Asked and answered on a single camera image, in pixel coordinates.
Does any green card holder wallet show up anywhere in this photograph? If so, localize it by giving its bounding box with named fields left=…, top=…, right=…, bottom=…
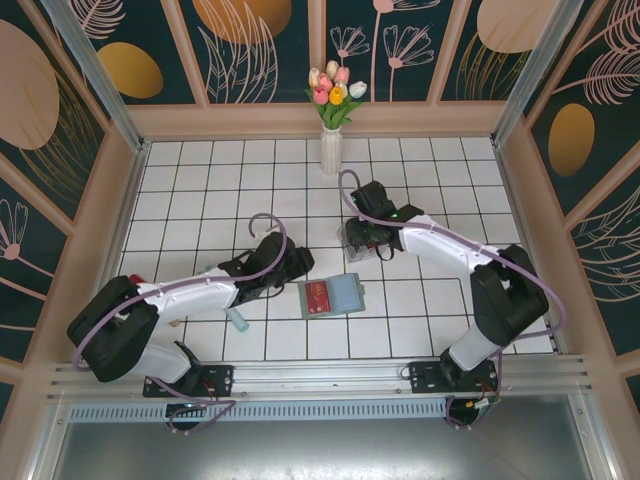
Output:
left=297, top=273, right=366, bottom=321

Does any white ribbed vase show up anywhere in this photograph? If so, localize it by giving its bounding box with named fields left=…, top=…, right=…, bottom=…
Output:
left=319, top=124, right=344, bottom=176

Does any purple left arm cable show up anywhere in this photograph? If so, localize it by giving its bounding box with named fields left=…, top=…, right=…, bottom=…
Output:
left=72, top=213, right=289, bottom=374

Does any aluminium table edge rail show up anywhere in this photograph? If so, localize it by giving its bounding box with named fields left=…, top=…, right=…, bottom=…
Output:
left=77, top=141, right=151, bottom=362

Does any aluminium front frame rail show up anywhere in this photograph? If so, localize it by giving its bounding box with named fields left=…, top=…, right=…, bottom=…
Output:
left=47, top=355, right=594, bottom=401

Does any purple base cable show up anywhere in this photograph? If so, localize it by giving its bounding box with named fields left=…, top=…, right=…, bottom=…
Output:
left=148, top=375, right=240, bottom=437

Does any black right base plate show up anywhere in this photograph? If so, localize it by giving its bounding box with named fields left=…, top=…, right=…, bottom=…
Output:
left=398, top=359, right=501, bottom=397

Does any grey slotted cable duct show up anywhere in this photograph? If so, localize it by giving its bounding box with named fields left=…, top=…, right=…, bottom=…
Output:
left=67, top=399, right=450, bottom=424

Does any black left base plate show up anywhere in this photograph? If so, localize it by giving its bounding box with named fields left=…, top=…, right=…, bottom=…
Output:
left=143, top=363, right=236, bottom=399

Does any teal tube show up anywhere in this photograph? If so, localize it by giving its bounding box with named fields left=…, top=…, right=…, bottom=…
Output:
left=227, top=307, right=250, bottom=334

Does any aluminium frame post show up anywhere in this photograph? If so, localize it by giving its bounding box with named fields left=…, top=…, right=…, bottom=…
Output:
left=42, top=0, right=151, bottom=154
left=489, top=0, right=585, bottom=147

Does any clear acrylic card box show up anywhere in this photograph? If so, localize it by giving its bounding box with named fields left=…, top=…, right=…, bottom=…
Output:
left=339, top=222, right=384, bottom=265

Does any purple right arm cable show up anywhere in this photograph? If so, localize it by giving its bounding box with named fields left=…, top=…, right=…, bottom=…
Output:
left=338, top=169, right=565, bottom=401

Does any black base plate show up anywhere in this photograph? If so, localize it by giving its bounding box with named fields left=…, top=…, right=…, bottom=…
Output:
left=398, top=359, right=501, bottom=397
left=143, top=363, right=236, bottom=399

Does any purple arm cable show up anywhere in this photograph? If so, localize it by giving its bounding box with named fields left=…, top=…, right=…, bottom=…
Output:
left=338, top=169, right=565, bottom=401
left=72, top=213, right=289, bottom=374

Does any artificial tulip bouquet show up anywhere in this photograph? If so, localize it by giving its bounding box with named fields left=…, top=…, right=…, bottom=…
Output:
left=304, top=59, right=370, bottom=130

